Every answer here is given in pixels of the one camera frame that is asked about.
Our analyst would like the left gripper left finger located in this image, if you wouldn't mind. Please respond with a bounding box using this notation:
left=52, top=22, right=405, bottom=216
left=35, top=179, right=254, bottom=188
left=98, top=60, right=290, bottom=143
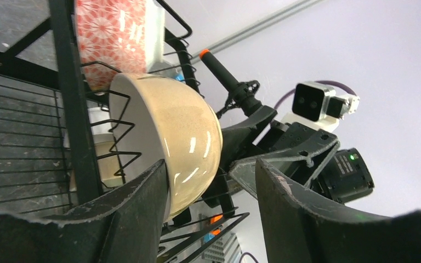
left=0, top=160, right=168, bottom=262

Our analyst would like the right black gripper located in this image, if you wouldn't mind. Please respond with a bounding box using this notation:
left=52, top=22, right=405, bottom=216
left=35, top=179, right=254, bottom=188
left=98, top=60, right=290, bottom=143
left=219, top=105, right=340, bottom=199

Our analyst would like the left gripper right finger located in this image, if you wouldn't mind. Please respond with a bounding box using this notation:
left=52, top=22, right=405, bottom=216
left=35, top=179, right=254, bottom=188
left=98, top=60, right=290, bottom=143
left=255, top=159, right=421, bottom=262

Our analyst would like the beige ceramic bowl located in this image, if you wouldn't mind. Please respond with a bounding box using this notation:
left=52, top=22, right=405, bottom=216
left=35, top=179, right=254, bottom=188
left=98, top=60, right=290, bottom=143
left=109, top=73, right=223, bottom=221

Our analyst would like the pink floral bowl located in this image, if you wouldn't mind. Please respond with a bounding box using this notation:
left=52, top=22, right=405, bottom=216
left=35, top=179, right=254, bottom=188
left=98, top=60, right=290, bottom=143
left=74, top=0, right=166, bottom=90

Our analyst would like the white bowl behind rack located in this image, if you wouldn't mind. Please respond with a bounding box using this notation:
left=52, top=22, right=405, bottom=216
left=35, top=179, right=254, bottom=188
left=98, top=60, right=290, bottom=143
left=63, top=107, right=113, bottom=148

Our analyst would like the black microphone on tripod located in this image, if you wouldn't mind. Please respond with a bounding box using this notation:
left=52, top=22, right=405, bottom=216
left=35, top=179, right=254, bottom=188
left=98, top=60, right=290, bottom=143
left=199, top=49, right=262, bottom=119

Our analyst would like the grey lego baseplate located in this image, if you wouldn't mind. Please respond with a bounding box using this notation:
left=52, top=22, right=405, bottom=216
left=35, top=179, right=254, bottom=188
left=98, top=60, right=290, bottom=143
left=201, top=232, right=243, bottom=263

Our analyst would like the small blue brick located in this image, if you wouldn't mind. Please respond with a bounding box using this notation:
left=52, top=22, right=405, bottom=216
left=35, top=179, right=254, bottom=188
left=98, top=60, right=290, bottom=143
left=203, top=233, right=215, bottom=244

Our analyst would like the small orange cube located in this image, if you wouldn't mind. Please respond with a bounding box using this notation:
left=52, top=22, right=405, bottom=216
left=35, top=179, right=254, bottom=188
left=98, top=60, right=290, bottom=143
left=209, top=215, right=223, bottom=237

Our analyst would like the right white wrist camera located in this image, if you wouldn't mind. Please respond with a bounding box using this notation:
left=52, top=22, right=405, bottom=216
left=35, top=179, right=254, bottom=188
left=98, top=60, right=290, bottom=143
left=274, top=80, right=360, bottom=133

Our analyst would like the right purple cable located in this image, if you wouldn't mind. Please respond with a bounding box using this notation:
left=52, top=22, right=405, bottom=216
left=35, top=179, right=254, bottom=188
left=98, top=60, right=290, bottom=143
left=274, top=80, right=359, bottom=110

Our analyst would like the black wire dish rack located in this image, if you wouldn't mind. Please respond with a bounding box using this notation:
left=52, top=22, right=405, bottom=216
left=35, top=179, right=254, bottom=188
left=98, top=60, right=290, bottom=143
left=0, top=1, right=248, bottom=262

